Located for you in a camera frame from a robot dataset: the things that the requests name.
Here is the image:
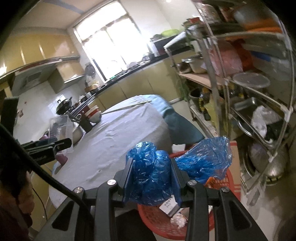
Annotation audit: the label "microwave oven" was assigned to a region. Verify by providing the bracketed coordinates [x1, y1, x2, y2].
[153, 37, 185, 57]

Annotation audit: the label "white bowl red band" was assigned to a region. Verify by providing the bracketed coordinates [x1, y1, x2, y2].
[84, 105, 99, 116]
[89, 111, 102, 124]

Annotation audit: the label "blue table cover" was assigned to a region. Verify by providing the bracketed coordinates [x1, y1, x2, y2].
[148, 94, 205, 151]

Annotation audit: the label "red plastic basket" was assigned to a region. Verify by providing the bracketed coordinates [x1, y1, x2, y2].
[137, 148, 236, 240]

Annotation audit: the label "round table, grey cloth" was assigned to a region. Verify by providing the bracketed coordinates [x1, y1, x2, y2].
[48, 95, 173, 217]

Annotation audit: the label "black cable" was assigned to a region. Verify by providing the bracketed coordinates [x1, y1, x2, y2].
[32, 187, 48, 222]
[0, 124, 95, 241]

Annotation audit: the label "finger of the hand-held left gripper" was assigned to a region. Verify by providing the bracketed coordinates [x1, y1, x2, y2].
[21, 138, 73, 154]

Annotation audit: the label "steel tray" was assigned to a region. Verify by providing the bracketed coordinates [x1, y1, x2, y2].
[233, 97, 285, 144]

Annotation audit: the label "steel pot with lid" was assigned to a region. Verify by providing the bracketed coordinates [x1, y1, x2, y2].
[190, 59, 207, 73]

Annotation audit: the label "chrome wire rack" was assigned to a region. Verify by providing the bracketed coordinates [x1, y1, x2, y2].
[192, 0, 296, 193]

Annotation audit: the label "person's left hand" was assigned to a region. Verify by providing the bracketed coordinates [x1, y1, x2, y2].
[17, 171, 35, 223]

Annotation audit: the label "yellow wall cabinets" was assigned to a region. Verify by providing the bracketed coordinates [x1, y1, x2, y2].
[0, 30, 79, 77]

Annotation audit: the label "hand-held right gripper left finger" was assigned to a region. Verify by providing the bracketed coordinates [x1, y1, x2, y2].
[33, 158, 134, 241]

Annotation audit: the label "black chopstick holder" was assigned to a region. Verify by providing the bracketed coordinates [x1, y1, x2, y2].
[79, 117, 93, 133]

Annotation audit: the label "wooden shelf rack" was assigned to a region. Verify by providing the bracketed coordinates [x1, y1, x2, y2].
[163, 30, 222, 139]

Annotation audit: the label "window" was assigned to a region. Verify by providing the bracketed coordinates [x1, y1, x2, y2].
[73, 0, 153, 81]

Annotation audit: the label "small fan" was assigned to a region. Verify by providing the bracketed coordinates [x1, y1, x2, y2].
[85, 63, 96, 79]

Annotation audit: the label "long white stick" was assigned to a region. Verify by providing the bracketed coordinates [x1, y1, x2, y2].
[102, 100, 152, 114]

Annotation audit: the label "yellow plastic bag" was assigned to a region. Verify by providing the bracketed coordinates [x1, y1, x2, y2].
[203, 102, 220, 130]

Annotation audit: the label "clear plastic sheet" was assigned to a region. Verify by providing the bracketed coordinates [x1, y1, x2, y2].
[49, 115, 75, 154]

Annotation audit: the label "range hood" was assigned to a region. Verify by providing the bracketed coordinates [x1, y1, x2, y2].
[10, 56, 80, 93]

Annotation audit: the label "blue plastic bag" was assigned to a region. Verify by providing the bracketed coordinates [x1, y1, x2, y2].
[126, 136, 232, 207]

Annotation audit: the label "clear lidded container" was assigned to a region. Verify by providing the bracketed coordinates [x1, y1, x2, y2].
[232, 72, 271, 90]

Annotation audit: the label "large steel pot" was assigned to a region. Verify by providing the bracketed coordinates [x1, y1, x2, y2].
[243, 139, 289, 186]

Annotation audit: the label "person's left forearm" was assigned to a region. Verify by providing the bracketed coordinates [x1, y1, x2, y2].
[0, 204, 33, 241]

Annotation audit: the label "green plastic basin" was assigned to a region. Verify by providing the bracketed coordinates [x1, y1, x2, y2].
[161, 29, 179, 37]

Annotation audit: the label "dark cooking pot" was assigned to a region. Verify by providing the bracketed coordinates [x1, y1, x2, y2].
[179, 59, 191, 71]

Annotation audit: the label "white plastic bag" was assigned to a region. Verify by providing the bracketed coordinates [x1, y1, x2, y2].
[251, 105, 281, 137]

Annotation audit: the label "black wok with lid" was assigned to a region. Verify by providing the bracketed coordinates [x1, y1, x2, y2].
[56, 97, 73, 115]

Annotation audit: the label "large cream basin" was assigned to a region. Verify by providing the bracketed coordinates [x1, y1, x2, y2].
[72, 126, 85, 144]

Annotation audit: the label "dark ceramic jar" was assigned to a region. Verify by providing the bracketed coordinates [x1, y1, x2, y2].
[188, 89, 203, 109]

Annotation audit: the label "purple thermos bottle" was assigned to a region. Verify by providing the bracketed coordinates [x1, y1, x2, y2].
[39, 136, 68, 165]

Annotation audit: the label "pink plastic bag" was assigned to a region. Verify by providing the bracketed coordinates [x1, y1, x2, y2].
[213, 40, 252, 77]

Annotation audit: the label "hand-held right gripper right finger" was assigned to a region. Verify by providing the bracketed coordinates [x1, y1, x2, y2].
[170, 158, 269, 241]

